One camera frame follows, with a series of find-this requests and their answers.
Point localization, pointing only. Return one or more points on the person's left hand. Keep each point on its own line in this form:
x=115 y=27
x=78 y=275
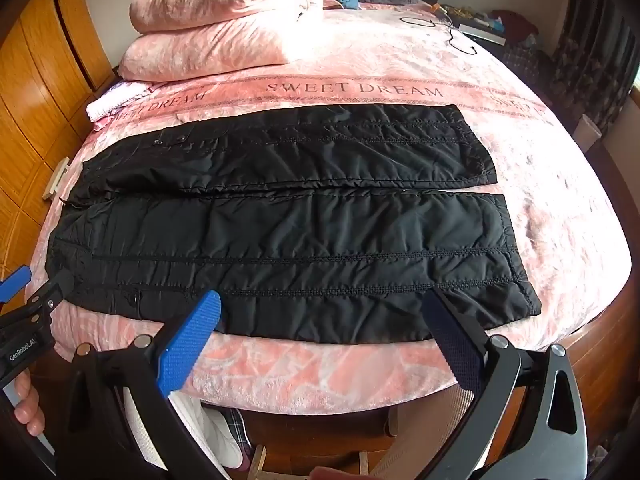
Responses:
x=26 y=400

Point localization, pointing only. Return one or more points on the pink velvet pillow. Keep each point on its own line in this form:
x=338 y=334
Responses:
x=200 y=52

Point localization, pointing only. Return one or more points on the pink velvet bed sheet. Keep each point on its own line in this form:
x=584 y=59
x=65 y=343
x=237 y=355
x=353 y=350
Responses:
x=350 y=75

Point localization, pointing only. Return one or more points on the grey flat box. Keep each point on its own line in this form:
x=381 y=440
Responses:
x=482 y=33

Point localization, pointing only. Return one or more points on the plaid cloth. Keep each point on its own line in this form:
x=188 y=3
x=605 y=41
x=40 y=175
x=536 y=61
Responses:
x=235 y=432

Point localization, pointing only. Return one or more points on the small orange white charger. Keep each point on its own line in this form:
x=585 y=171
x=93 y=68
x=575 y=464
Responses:
x=436 y=9

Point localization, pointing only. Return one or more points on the person's right hand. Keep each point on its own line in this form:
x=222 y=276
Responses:
x=332 y=474

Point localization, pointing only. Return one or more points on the white waste bin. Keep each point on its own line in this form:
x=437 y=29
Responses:
x=586 y=132

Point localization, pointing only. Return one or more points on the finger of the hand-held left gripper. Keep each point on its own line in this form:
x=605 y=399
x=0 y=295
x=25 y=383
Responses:
x=15 y=281
x=56 y=286

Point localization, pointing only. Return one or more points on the dark patterned bag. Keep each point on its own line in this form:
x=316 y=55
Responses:
x=527 y=62

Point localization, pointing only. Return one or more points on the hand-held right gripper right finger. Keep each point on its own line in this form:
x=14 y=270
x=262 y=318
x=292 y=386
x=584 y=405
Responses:
x=452 y=340

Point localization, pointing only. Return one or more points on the black padded jacket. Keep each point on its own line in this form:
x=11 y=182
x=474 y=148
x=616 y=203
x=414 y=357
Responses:
x=300 y=240

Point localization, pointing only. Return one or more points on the white garment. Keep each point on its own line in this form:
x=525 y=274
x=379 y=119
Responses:
x=200 y=425

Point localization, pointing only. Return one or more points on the dark patterned curtain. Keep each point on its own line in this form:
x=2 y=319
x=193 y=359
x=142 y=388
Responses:
x=590 y=50

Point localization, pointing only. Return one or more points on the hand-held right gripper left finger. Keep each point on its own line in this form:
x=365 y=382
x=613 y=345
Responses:
x=192 y=342

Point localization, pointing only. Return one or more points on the wooden wardrobe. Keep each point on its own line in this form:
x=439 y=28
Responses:
x=40 y=60

